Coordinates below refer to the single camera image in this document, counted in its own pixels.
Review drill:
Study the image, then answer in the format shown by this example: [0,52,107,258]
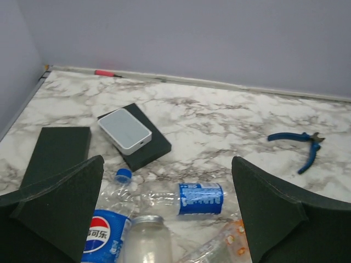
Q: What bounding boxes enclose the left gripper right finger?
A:
[231,156,350,262]

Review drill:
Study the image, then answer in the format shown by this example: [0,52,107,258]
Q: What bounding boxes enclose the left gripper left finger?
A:
[1,155,104,262]

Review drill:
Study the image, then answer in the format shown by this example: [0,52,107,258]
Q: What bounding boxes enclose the Starbucks coffee bottle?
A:
[122,215,173,263]

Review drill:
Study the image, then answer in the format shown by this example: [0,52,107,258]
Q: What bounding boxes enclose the clear bottle orange pattern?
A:
[178,219,252,263]

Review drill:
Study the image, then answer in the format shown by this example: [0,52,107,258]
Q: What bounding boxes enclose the Pepsi label bottle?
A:
[81,209,131,262]

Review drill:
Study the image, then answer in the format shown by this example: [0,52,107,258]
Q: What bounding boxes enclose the black foam block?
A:
[20,127,92,187]

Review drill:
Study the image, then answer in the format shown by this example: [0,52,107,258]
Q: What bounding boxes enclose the crushed bottle blue cap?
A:
[97,168,225,217]

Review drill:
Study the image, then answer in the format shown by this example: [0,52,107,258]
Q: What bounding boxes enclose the white grey router box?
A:
[98,108,152,156]

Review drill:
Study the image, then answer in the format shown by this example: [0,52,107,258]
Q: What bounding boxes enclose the black flat box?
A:
[98,104,172,171]

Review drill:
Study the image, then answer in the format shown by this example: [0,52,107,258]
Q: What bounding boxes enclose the red marker pen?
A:
[94,70,122,78]

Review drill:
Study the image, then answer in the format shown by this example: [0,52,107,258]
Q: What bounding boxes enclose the blue handled pliers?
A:
[267,131,326,175]

